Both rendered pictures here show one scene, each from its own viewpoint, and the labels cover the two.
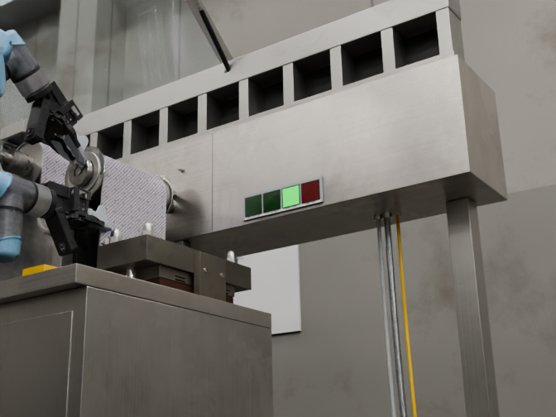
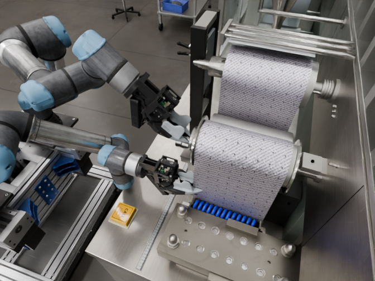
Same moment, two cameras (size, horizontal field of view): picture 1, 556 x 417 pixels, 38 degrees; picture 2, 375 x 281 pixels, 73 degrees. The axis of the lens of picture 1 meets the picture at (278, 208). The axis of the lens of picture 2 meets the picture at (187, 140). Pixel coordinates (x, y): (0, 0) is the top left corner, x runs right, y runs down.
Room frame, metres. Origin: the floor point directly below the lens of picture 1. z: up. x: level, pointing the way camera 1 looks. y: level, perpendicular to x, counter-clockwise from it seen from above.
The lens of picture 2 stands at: (1.79, 0.04, 1.79)
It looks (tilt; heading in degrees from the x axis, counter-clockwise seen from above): 49 degrees down; 77
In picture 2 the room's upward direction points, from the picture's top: straight up
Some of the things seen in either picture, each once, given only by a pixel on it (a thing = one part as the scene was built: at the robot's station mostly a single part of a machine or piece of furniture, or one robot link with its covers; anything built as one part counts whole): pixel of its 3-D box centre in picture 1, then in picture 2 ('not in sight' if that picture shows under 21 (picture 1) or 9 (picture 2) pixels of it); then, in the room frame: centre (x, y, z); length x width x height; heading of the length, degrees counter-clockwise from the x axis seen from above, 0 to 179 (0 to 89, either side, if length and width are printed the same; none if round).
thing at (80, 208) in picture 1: (63, 206); (158, 170); (1.80, 0.51, 1.12); 0.12 x 0.08 x 0.09; 146
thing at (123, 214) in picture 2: (45, 275); (123, 213); (1.65, 0.49, 0.91); 0.07 x 0.07 x 0.02; 56
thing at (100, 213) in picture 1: (101, 217); (187, 185); (1.88, 0.43, 1.11); 0.09 x 0.03 x 0.06; 145
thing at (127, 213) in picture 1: (133, 231); (230, 195); (2.00, 0.38, 1.11); 0.23 x 0.01 x 0.18; 146
